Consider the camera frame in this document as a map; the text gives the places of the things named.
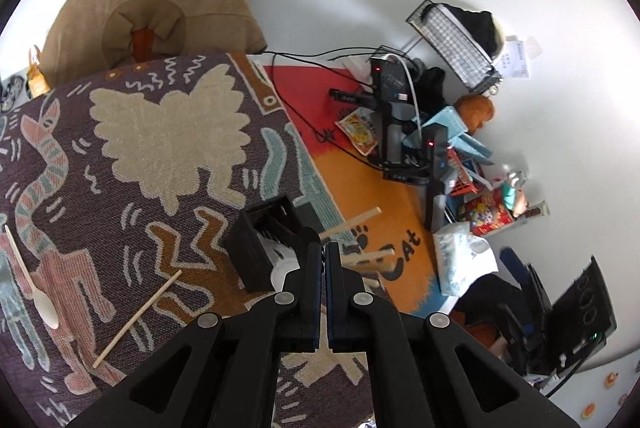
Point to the small white plastic spoon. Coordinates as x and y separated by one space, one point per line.
282 272

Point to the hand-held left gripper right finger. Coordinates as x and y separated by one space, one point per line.
332 288

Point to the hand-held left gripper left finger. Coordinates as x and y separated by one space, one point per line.
314 288

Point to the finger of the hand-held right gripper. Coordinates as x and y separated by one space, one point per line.
517 270
512 333

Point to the orange plush toy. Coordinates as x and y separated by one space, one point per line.
475 110

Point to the colourful snack bag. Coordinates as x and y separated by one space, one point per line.
487 213

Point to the orange and red mat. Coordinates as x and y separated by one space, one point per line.
360 188

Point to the printed woven blanket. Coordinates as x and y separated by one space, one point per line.
150 147

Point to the yellow snack packet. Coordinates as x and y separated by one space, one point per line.
359 130

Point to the black slotted utensil basket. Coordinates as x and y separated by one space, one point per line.
250 253

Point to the white paper sheet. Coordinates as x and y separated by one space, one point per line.
515 57

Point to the white tissue pack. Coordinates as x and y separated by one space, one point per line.
462 263

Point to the large white plastic spoon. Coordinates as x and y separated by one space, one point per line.
35 285

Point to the LED panel light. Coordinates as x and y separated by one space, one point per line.
457 42

